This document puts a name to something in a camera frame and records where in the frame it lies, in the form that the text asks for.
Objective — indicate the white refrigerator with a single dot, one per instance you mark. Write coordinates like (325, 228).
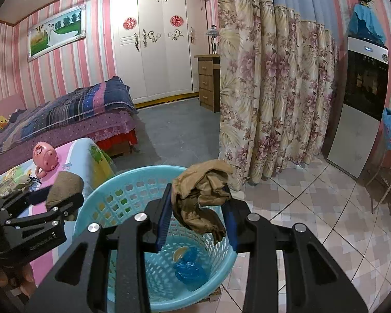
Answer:
(358, 107)

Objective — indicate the floral curtain right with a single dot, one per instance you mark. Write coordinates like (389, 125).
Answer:
(278, 61)

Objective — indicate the yellow duck plush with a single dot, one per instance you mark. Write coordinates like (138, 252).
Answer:
(3, 122)

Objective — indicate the framed wedding photo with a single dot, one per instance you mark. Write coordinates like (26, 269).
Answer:
(56, 31)

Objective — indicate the brown paper ball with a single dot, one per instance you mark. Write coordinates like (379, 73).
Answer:
(195, 191)

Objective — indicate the bed with plaid quilt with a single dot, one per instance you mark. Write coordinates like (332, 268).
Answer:
(63, 120)

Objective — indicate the white wardrobe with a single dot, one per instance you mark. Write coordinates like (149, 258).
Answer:
(156, 44)

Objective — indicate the cream plastic lid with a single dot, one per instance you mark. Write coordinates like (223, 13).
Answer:
(179, 253)

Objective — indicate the pink piggy bank mug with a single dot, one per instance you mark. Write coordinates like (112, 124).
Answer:
(45, 159)

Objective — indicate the chair with blue cloth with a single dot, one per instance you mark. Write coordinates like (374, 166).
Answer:
(389, 166)

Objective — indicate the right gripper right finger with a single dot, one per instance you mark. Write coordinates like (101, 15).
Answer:
(314, 280)

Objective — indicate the blue cloth on refrigerator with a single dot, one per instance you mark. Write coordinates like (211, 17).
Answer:
(365, 25)

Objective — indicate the blue plastic bag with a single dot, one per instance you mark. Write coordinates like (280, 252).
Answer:
(190, 271)

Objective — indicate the wooden desk with drawers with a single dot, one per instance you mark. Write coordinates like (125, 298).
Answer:
(209, 80)

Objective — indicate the left human hand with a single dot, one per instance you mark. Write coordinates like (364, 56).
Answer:
(22, 278)

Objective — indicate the desk lamp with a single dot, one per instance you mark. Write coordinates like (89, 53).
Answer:
(213, 34)

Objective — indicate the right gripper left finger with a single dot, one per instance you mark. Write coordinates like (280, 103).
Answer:
(79, 280)

